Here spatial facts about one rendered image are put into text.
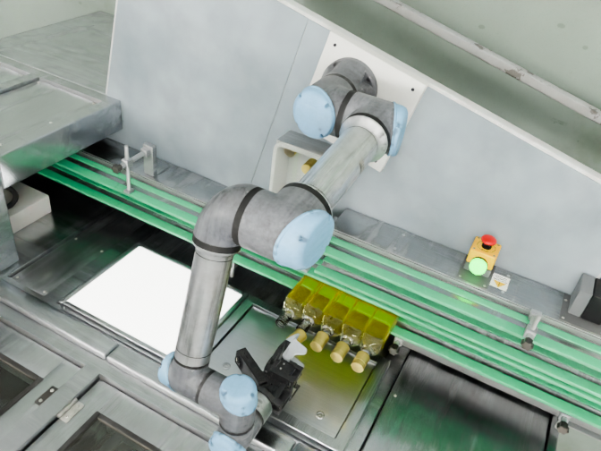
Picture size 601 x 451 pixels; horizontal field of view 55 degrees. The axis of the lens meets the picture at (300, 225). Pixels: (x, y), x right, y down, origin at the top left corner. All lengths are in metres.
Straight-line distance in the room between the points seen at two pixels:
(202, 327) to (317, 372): 0.52
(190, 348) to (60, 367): 0.57
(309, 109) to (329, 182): 0.29
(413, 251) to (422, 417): 0.44
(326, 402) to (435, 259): 0.48
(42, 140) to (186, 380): 0.94
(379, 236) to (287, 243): 0.68
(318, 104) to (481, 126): 0.42
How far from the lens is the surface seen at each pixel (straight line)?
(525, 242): 1.61
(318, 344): 1.48
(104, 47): 2.52
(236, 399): 1.17
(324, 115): 1.32
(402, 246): 1.61
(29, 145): 1.85
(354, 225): 1.65
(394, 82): 1.49
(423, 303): 1.60
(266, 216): 1.00
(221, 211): 1.03
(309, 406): 1.53
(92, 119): 2.00
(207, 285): 1.12
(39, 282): 1.93
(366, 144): 1.22
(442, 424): 1.64
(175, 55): 1.85
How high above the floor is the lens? 2.12
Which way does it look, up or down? 48 degrees down
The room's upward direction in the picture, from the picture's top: 136 degrees counter-clockwise
